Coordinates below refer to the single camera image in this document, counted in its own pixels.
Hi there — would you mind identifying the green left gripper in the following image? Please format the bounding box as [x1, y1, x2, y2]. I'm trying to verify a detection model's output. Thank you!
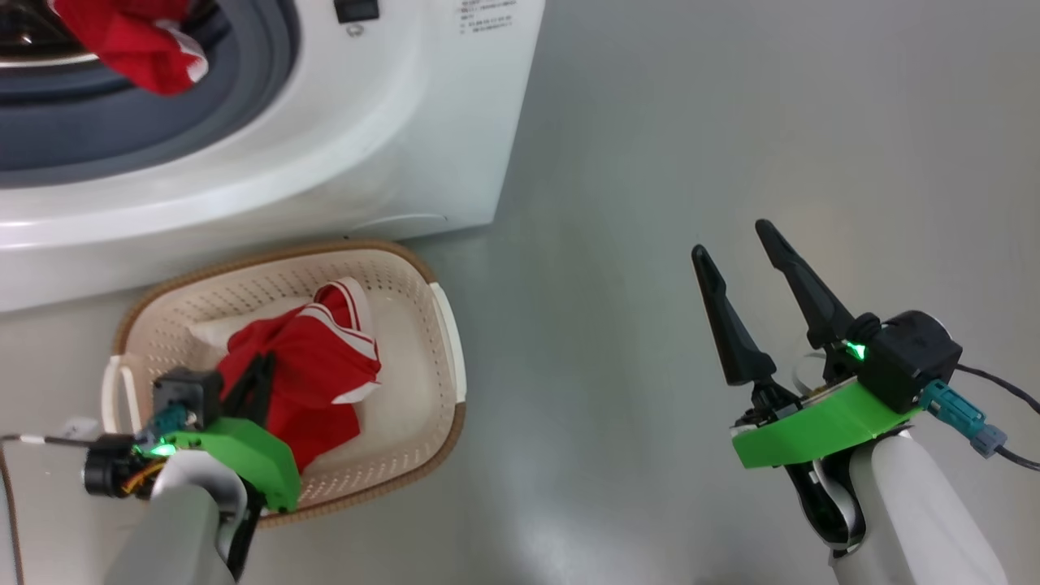
[162, 352, 302, 514]

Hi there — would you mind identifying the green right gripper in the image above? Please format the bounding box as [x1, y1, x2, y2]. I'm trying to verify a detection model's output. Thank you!
[691, 218, 924, 471]

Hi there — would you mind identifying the red garment with white stripes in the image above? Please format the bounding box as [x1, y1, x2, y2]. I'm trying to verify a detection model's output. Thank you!
[215, 280, 383, 474]
[50, 0, 210, 96]

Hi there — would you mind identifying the cream perforated laundry basket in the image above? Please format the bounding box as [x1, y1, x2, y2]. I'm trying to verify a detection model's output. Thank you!
[102, 238, 468, 529]

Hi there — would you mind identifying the white front-load washing machine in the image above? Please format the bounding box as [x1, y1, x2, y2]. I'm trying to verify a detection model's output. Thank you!
[0, 0, 547, 314]

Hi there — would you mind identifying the grey rubber door gasket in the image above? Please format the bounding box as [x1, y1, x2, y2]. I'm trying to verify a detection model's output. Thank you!
[0, 0, 301, 171]

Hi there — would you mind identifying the round white filter cover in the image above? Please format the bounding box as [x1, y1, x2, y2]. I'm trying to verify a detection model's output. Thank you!
[357, 213, 449, 235]

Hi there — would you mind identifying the perforated steel washer drum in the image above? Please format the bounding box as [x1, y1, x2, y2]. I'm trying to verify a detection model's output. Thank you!
[0, 0, 82, 67]

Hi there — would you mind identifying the teal left camera connector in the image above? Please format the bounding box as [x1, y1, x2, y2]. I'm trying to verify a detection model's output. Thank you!
[145, 406, 192, 440]

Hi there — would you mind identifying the teal camera connector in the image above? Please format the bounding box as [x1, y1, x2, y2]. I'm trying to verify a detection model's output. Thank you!
[918, 380, 1008, 457]
[145, 406, 192, 440]

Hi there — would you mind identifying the teal right camera connector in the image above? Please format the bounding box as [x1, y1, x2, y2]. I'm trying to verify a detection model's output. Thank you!
[918, 380, 1008, 457]

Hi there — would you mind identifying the thin left arm cable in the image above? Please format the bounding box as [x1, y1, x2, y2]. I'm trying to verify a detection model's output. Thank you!
[0, 435, 94, 448]

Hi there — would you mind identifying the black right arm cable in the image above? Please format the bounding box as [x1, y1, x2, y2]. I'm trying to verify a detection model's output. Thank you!
[955, 364, 1040, 472]

